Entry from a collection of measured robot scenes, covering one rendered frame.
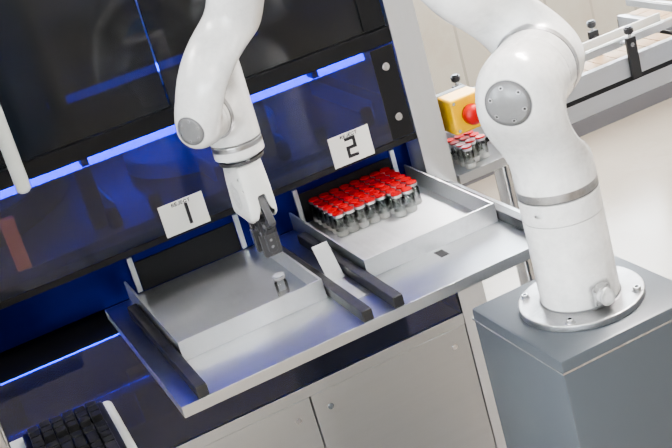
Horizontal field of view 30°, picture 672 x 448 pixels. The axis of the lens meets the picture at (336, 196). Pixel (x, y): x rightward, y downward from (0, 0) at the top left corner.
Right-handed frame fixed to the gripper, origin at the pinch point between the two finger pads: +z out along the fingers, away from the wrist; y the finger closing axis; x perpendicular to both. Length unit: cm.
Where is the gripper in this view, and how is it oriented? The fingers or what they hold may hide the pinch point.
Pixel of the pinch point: (266, 241)
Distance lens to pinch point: 206.1
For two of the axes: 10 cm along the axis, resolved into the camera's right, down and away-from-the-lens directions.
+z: 2.5, 9.0, 3.5
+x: 8.8, -3.7, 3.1
